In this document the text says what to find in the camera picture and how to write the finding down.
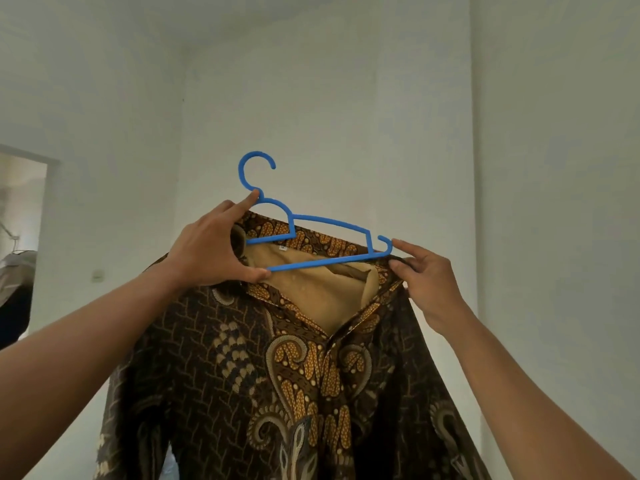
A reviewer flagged person's left hand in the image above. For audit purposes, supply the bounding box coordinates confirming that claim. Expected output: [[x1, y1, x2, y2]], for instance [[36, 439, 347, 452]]
[[165, 189, 272, 291]]

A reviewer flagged person's right hand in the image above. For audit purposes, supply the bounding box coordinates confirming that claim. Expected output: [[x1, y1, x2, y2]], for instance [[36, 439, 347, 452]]
[[388, 238, 476, 339]]

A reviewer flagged blue plastic clothes hanger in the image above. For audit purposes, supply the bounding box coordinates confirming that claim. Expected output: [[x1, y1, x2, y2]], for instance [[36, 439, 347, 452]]
[[237, 151, 394, 272]]

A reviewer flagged brown batik patterned shirt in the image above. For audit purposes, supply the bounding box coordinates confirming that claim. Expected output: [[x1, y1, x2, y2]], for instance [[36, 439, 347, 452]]
[[94, 211, 493, 480]]

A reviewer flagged person's right forearm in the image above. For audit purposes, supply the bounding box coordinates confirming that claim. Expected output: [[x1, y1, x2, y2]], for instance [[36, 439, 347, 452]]
[[440, 304, 636, 480]]

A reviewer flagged person's left forearm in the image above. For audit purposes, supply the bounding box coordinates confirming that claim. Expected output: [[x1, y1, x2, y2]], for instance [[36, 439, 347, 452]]
[[0, 260, 188, 480]]

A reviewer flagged grey hanging garment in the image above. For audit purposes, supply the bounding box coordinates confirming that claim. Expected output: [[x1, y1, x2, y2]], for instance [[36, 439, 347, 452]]
[[0, 250, 38, 350]]

